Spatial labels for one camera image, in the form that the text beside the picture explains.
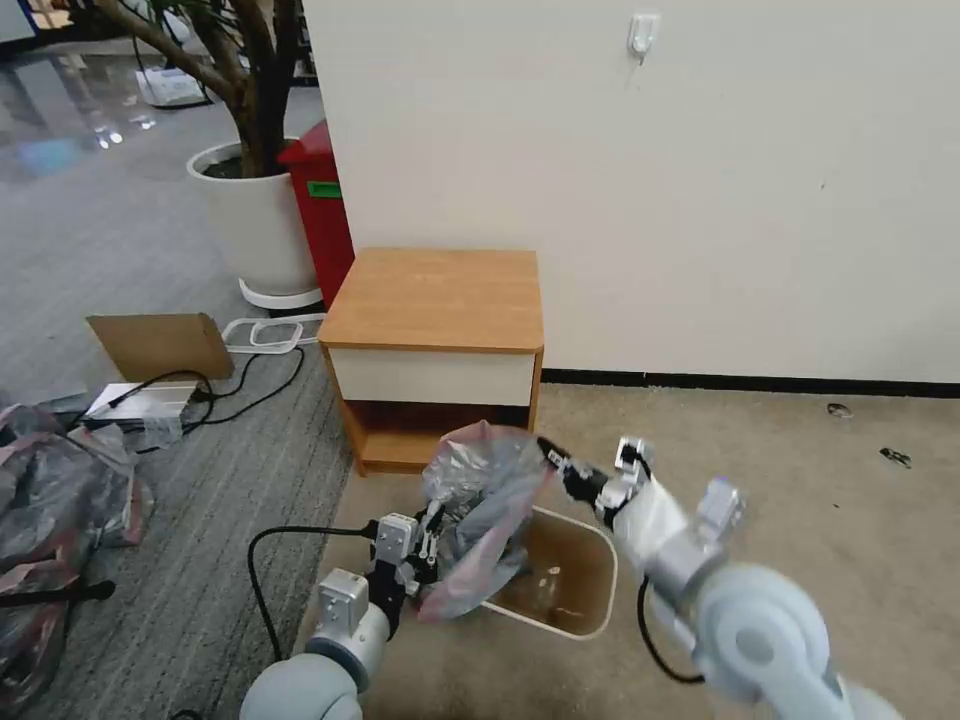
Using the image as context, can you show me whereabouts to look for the white box on floor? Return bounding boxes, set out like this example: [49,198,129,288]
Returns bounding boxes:
[133,67,214,109]

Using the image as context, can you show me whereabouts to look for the brown cardboard sheet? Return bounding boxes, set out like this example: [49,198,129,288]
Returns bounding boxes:
[85,311,237,385]

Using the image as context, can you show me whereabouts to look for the brown tree trunk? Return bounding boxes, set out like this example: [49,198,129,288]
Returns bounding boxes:
[95,0,310,180]

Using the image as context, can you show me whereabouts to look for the black rod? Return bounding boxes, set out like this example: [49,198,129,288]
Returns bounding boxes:
[0,579,118,610]

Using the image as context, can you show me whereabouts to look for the pile of plastic bags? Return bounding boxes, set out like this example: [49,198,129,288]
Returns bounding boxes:
[0,403,157,715]

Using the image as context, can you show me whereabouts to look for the white rectangular trash can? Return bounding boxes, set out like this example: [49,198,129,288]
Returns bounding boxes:
[478,505,621,640]

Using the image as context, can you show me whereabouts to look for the red box with green label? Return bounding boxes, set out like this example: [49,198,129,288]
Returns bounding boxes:
[276,117,357,313]

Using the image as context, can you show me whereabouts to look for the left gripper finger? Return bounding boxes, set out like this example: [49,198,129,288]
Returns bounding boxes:
[416,503,447,565]
[404,556,444,598]

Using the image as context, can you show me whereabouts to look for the black floor cable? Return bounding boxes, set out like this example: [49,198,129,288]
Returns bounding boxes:
[65,343,307,435]

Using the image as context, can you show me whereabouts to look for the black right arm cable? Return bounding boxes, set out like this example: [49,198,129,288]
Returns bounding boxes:
[636,575,708,685]

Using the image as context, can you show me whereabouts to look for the silver flat box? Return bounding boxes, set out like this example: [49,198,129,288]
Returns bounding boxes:
[80,379,202,435]

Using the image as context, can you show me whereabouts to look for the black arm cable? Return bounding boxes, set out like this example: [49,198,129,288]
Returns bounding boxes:
[636,575,708,685]
[246,523,378,664]

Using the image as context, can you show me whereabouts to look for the white round plant pot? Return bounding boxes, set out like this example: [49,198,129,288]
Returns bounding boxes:
[185,137,328,310]

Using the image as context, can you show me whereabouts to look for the white wire frame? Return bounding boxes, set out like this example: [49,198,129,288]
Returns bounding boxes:
[222,315,306,356]

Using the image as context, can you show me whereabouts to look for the white wall hook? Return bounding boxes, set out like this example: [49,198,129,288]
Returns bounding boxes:
[626,10,662,69]

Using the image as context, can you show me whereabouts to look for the wooden nightstand with white drawer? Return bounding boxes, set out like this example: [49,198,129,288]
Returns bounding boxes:
[317,248,546,478]

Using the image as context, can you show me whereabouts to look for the translucent pinkish garbage bag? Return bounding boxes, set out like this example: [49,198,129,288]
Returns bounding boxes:
[416,419,562,624]

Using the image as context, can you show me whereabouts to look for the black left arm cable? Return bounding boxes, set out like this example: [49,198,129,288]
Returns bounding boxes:
[246,523,378,664]

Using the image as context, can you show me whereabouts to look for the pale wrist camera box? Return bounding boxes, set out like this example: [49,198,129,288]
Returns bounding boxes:
[376,512,418,565]

